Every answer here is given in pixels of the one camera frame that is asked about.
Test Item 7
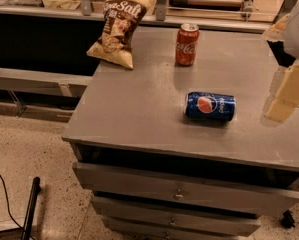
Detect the brown sea salt chip bag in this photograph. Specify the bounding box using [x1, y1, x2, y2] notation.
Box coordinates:
[87, 0, 155, 69]

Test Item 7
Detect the top grey drawer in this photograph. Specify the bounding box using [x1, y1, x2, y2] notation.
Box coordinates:
[73, 162, 299, 216]

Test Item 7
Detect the grey metal shelf rail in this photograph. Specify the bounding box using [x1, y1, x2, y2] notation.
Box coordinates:
[0, 68, 92, 97]

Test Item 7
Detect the blue pepsi can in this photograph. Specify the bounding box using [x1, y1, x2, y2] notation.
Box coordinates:
[184, 92, 236, 121]

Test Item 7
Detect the grey drawer cabinet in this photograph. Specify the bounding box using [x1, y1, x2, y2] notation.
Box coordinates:
[61, 26, 299, 240]

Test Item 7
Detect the black cable on floor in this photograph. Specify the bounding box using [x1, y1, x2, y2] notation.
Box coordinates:
[0, 154, 35, 240]

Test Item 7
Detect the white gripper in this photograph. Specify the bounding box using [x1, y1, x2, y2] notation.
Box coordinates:
[262, 2, 299, 122]

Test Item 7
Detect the black caster wheel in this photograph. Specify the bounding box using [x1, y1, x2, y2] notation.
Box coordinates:
[281, 210, 295, 229]

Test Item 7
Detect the black pole stand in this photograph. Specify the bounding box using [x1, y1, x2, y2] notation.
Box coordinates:
[21, 177, 41, 240]

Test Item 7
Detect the middle grey drawer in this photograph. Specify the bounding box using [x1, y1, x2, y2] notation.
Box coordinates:
[91, 196, 260, 237]

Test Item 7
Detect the red coke can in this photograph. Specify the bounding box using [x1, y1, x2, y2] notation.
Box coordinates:
[175, 23, 199, 66]

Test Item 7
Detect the bottom grey drawer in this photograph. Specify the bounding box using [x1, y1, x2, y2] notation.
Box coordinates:
[102, 217, 245, 240]

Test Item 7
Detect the grey drawer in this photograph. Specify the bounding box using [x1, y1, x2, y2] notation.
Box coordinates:
[91, 196, 260, 237]
[102, 217, 245, 240]
[73, 162, 299, 216]

